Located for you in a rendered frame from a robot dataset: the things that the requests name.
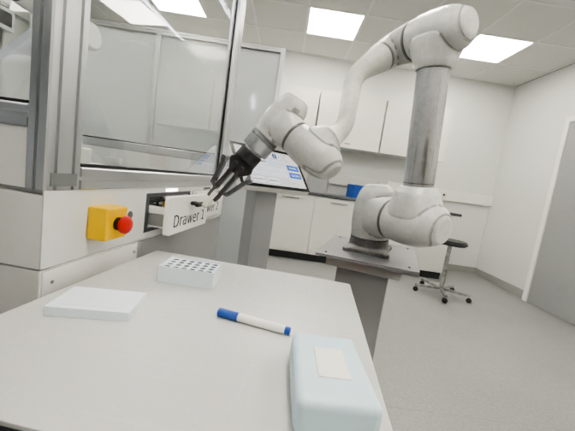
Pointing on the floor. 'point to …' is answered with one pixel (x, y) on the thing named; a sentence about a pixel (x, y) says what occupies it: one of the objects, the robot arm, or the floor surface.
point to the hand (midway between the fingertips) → (210, 197)
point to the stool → (446, 273)
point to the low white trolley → (170, 353)
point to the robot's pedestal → (365, 293)
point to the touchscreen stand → (257, 228)
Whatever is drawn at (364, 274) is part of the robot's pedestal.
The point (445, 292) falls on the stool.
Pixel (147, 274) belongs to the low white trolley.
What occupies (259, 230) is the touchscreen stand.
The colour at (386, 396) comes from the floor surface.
